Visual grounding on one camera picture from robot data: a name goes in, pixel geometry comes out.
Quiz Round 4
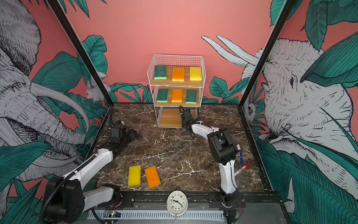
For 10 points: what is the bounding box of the dark green sponge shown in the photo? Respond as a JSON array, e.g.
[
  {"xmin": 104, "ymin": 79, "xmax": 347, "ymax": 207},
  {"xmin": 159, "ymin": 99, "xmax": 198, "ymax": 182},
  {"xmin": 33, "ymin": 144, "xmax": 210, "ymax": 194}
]
[
  {"xmin": 154, "ymin": 65, "xmax": 167, "ymax": 80},
  {"xmin": 186, "ymin": 90, "xmax": 197, "ymax": 104},
  {"xmin": 157, "ymin": 89, "xmax": 169, "ymax": 103}
]

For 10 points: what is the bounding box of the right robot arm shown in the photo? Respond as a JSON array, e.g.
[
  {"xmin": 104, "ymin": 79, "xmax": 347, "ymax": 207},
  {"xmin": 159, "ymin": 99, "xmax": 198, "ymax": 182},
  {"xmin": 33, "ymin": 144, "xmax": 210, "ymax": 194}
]
[{"xmin": 179, "ymin": 105, "xmax": 241, "ymax": 207}]

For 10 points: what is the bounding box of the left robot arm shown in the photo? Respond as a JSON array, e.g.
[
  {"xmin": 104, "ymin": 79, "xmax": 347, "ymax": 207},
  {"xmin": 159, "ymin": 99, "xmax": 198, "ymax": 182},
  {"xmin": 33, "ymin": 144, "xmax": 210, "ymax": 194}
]
[{"xmin": 38, "ymin": 108, "xmax": 137, "ymax": 224}]

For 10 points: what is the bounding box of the yellow sponge on table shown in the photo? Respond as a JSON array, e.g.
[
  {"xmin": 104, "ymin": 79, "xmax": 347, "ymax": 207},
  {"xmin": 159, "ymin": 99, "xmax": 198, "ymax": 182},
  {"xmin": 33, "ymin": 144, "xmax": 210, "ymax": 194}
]
[{"xmin": 128, "ymin": 165, "xmax": 141, "ymax": 187}]

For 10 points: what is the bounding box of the orange sponge tilted front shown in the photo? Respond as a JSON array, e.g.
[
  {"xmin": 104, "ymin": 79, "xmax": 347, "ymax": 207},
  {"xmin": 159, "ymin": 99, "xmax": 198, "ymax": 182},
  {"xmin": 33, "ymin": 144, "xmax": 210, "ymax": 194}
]
[{"xmin": 145, "ymin": 166, "xmax": 161, "ymax": 189}]

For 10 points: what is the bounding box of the blue capped marker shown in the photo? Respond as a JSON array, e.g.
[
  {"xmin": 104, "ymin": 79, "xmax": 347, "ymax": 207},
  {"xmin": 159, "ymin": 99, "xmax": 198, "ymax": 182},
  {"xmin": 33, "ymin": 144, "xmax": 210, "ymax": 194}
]
[{"xmin": 236, "ymin": 144, "xmax": 244, "ymax": 164}]

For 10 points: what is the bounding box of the red capped marker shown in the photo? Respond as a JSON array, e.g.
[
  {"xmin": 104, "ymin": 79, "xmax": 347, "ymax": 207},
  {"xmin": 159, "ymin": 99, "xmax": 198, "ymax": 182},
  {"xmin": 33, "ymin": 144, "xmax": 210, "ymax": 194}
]
[{"xmin": 235, "ymin": 163, "xmax": 250, "ymax": 176}]

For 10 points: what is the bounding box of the white analog clock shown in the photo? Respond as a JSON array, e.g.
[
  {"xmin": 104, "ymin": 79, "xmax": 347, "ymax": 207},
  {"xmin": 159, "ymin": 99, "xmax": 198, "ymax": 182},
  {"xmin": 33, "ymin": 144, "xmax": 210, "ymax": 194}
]
[{"xmin": 164, "ymin": 190, "xmax": 189, "ymax": 219}]

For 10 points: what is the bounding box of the white wire wooden shelf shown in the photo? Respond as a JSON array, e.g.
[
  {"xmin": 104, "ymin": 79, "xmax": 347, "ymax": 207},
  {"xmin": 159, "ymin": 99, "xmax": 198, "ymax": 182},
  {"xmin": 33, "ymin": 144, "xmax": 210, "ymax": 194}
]
[{"xmin": 147, "ymin": 54, "xmax": 206, "ymax": 128}]

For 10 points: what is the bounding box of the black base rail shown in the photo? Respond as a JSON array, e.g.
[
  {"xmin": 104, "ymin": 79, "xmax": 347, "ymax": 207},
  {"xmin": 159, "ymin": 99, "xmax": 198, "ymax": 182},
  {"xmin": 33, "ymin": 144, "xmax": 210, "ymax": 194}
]
[{"xmin": 95, "ymin": 190, "xmax": 283, "ymax": 224}]

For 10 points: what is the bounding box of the white slotted cable duct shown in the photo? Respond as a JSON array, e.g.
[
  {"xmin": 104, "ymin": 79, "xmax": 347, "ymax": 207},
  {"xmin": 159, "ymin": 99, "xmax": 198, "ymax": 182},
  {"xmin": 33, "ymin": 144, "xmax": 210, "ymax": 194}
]
[{"xmin": 96, "ymin": 210, "xmax": 226, "ymax": 222}]

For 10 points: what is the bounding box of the black frame post left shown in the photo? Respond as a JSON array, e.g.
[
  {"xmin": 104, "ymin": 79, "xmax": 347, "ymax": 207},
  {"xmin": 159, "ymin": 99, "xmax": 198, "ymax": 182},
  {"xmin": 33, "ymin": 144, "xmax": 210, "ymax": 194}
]
[{"xmin": 47, "ymin": 1, "xmax": 114, "ymax": 107}]

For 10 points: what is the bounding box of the black frame post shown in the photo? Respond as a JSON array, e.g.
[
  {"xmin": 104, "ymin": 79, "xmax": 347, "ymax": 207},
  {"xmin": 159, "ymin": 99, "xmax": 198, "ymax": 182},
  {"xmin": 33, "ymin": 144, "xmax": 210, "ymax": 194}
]
[
  {"xmin": 239, "ymin": 0, "xmax": 296, "ymax": 109},
  {"xmin": 47, "ymin": 1, "xmax": 114, "ymax": 107}
]

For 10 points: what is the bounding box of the black frame post right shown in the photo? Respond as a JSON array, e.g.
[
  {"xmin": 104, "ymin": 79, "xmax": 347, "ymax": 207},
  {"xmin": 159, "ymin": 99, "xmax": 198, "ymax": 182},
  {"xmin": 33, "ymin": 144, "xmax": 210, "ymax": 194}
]
[{"xmin": 239, "ymin": 0, "xmax": 296, "ymax": 109}]

